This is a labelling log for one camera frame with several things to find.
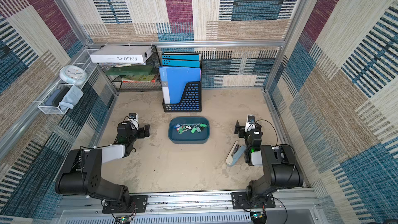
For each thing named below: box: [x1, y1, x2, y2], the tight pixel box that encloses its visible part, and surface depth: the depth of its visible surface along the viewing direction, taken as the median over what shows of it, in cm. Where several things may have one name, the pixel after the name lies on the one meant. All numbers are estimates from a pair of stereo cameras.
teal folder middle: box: [161, 59, 201, 68], surface depth 98 cm
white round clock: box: [59, 64, 88, 86], surface depth 76 cm
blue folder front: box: [158, 66, 202, 105], surface depth 94 cm
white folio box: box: [89, 45, 153, 63], surface depth 81 cm
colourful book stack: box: [121, 74, 158, 83], surface depth 102 cm
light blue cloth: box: [59, 85, 84, 111], surface depth 70 cm
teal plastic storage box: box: [167, 116, 210, 145], surface depth 99 cm
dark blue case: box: [44, 86, 70, 107], surface depth 68 cm
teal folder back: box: [161, 52, 202, 62], surface depth 102 cm
